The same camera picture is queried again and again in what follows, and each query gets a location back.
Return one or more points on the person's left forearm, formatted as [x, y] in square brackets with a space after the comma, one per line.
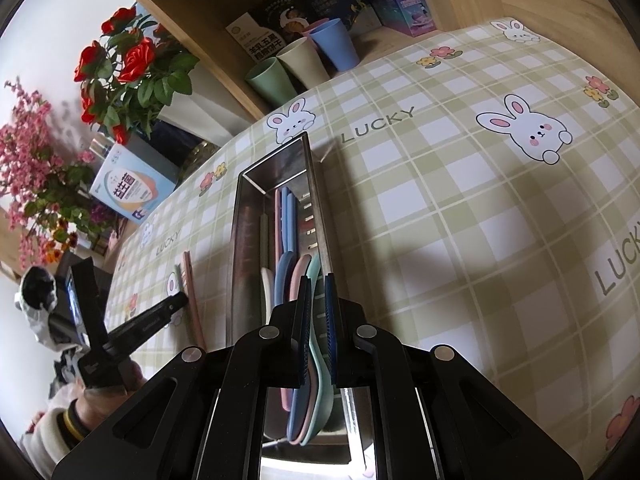
[50, 435]

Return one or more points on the checked rabbit print tablecloth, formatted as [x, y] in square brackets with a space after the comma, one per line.
[425, 210]

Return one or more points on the stainless steel utensil tray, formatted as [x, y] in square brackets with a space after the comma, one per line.
[245, 240]

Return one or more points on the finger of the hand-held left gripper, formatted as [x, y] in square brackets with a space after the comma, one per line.
[150, 330]
[150, 316]

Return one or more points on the white and blue carton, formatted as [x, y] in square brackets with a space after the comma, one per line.
[130, 185]

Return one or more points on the wooden shelf unit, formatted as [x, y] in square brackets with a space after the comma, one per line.
[210, 15]

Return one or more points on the pink artificial blossom bouquet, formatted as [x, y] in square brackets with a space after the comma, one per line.
[40, 175]

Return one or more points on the teal spoon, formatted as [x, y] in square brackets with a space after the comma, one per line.
[317, 385]

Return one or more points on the crumpled white and black cloth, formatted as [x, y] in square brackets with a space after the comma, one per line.
[30, 320]

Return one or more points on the beige cup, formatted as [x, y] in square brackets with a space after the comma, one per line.
[302, 62]

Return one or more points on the pink cup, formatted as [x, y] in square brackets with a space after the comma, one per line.
[314, 25]

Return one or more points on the green cup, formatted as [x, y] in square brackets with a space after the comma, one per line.
[270, 80]

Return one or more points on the purple box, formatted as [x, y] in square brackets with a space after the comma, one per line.
[407, 10]

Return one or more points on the red artificial rose plant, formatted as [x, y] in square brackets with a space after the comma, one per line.
[135, 70]

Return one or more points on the blue night scene box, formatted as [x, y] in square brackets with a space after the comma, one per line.
[335, 0]

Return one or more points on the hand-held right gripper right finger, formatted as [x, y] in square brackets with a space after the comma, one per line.
[330, 335]

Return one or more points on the gold metal tray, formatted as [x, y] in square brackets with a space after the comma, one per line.
[200, 156]

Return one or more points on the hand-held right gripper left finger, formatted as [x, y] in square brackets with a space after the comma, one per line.
[302, 340]

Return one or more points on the beige spoon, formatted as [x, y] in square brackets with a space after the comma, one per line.
[267, 290]

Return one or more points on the person's left hand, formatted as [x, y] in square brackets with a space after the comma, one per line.
[107, 400]

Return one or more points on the blue spoon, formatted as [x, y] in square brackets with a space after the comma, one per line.
[285, 280]

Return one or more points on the blue cup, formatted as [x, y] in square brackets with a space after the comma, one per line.
[335, 42]

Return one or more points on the blue chopstick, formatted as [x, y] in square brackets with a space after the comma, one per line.
[292, 217]
[284, 215]

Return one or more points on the black chair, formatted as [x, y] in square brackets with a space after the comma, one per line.
[60, 330]

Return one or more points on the white and dark snack box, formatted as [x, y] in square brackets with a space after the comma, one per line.
[265, 25]

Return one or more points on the pink chopstick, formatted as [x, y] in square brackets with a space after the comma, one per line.
[192, 300]
[278, 225]

